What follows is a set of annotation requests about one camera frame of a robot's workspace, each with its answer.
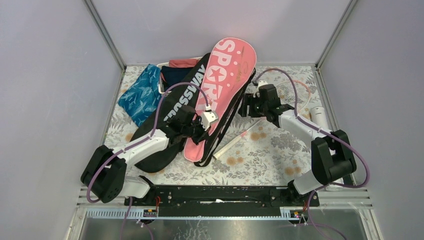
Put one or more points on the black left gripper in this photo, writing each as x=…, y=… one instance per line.
x=203, y=133

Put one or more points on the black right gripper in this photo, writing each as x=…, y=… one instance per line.
x=248, y=100

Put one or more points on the black Crossway racket bag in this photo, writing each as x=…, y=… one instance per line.
x=179, y=97

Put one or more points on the pink racket bag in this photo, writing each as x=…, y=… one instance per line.
x=230, y=68

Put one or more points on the white shuttlecock tube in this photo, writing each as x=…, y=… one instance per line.
x=319, y=117

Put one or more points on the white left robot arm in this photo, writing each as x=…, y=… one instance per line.
x=105, y=175

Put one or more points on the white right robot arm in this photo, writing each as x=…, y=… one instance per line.
x=331, y=158

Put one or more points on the white perforated plastic basket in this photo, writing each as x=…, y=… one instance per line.
x=161, y=88

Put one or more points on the navy folded clothing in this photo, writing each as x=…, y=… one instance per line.
x=172, y=75

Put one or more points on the blue patterned cloth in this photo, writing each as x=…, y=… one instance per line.
x=142, y=97

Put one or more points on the floral table mat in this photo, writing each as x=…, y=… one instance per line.
x=267, y=155

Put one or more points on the coral folded clothing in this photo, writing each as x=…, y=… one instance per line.
x=183, y=63

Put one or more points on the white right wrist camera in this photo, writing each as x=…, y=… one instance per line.
x=258, y=84

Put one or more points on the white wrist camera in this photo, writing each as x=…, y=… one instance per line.
x=207, y=118
x=258, y=84

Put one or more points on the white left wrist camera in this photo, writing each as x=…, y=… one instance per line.
x=207, y=118

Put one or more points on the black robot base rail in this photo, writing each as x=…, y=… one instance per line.
x=223, y=201

